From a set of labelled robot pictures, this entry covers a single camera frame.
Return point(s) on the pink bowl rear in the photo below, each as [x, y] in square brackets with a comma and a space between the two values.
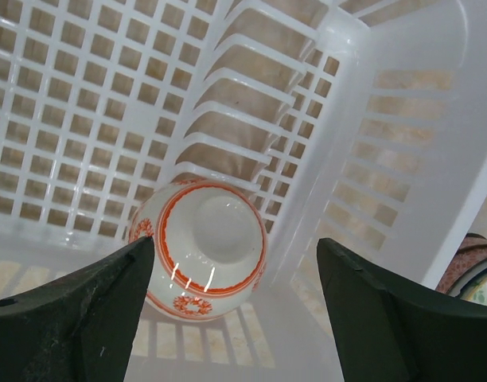
[471, 254]

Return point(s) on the red white patterned bowl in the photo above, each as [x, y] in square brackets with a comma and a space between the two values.
[210, 248]

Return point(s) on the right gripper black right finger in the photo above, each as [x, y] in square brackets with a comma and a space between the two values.
[389, 328]

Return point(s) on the green orange floral bowl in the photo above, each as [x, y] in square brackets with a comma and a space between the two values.
[476, 290]

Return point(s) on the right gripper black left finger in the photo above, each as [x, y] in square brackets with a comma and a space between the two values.
[79, 327]

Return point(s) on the white plastic dish rack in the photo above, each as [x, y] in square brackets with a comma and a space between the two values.
[362, 121]

